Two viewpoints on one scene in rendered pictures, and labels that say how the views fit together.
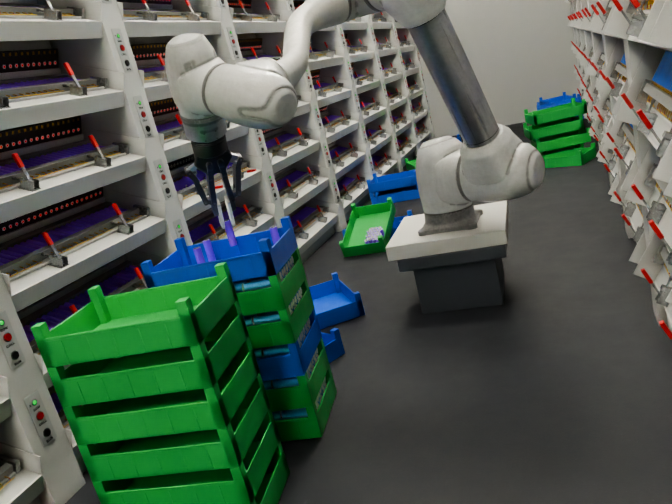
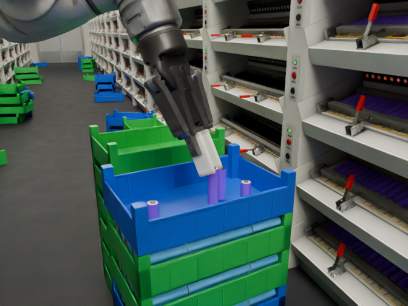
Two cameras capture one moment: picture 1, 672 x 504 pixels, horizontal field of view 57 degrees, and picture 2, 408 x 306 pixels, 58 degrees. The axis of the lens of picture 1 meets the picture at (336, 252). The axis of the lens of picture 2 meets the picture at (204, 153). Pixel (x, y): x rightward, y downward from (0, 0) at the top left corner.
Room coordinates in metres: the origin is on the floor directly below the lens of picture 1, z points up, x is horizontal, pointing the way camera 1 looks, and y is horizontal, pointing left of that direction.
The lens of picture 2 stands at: (1.87, -0.16, 0.72)
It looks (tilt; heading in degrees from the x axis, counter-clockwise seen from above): 19 degrees down; 137
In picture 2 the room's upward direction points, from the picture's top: straight up
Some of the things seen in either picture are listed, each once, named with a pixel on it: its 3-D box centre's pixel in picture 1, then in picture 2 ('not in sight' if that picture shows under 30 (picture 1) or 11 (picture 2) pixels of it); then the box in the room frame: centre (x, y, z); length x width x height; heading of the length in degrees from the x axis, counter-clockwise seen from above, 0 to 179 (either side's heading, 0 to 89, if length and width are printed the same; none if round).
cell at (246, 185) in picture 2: (209, 251); (245, 197); (1.48, 0.30, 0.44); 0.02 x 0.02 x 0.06
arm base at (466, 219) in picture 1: (450, 214); not in sight; (1.92, -0.38, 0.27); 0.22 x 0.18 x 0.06; 157
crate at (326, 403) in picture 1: (268, 406); not in sight; (1.40, 0.26, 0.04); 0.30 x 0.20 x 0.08; 76
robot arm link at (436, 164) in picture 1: (444, 172); not in sight; (1.89, -0.38, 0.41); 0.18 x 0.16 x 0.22; 43
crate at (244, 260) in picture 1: (222, 255); (196, 188); (1.40, 0.26, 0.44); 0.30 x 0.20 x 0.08; 76
